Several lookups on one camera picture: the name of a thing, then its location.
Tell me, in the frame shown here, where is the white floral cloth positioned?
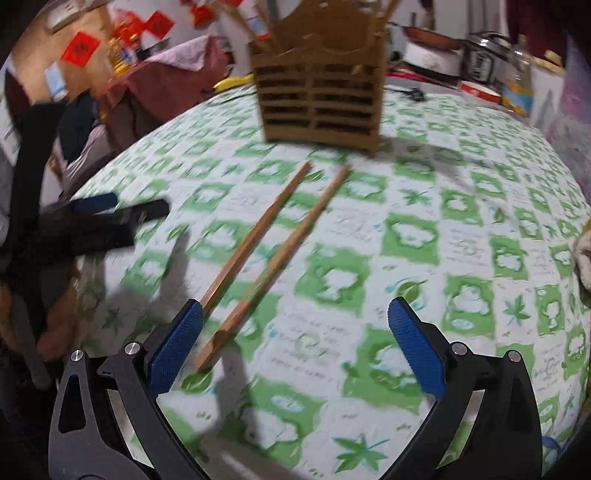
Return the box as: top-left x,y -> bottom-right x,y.
145,37 -> 211,72

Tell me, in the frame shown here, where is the yellow object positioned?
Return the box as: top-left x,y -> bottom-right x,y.
213,74 -> 254,92

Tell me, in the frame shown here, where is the dark red curtain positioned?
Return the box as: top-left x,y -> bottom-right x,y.
505,0 -> 568,56

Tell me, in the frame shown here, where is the black jacket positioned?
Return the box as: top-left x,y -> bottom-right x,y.
60,92 -> 107,158

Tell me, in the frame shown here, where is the wooden slatted chopstick holder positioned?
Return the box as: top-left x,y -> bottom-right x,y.
249,0 -> 389,155

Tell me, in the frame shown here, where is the green checked tablecloth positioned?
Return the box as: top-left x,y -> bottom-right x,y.
69,76 -> 591,480

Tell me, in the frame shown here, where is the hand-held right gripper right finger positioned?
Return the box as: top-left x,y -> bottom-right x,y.
383,296 -> 543,480

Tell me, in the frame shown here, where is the olive green plush toy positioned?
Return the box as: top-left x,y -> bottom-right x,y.
573,228 -> 591,291

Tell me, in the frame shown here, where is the floral foil wall covering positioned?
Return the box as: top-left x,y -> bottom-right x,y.
531,32 -> 591,195

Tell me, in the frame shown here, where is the silver electric pressure cooker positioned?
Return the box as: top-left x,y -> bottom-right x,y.
462,31 -> 511,86

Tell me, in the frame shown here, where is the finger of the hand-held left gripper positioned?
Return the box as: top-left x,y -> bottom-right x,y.
69,193 -> 120,215
41,199 -> 171,257

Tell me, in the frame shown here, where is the black power plug cable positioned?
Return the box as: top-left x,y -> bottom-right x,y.
385,85 -> 426,103

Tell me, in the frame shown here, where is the dark red cloth-covered cabinet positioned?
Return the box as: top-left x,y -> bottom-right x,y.
99,34 -> 229,148

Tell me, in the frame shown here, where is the brown frying pan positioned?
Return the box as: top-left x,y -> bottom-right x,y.
402,25 -> 462,51

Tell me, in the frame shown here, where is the yellow cooking oil bottle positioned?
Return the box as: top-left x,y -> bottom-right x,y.
111,39 -> 134,77

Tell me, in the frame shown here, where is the long wooden chopstick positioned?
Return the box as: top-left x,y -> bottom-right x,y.
193,165 -> 352,372
199,161 -> 314,317

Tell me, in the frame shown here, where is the red and white bowl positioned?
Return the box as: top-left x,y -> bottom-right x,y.
458,79 -> 503,107

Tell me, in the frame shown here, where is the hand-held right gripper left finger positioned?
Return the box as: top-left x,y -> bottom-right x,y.
48,298 -> 211,480

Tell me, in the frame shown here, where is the clear plastic oil bottle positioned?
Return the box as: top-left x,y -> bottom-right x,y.
501,34 -> 536,116

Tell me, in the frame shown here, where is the red diamond paper poster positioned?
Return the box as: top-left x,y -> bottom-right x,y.
61,31 -> 100,68
144,11 -> 172,40

